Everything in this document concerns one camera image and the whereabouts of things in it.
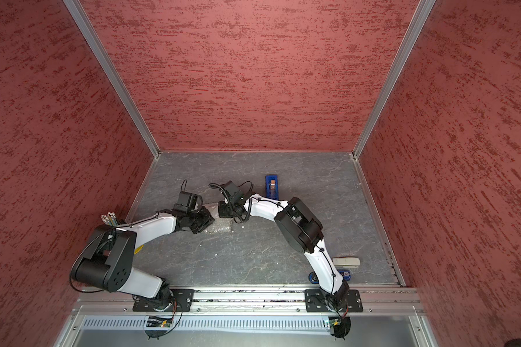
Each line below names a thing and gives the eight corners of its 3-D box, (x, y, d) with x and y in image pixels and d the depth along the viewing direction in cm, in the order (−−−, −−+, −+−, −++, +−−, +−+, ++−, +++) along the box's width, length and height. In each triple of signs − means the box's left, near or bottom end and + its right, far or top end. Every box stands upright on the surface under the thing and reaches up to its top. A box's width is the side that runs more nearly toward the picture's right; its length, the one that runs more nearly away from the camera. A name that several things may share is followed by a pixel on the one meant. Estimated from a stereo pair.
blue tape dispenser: (265, 200, 104) (265, 192, 98) (265, 183, 110) (265, 175, 105) (278, 200, 104) (279, 192, 98) (277, 183, 110) (278, 175, 105)
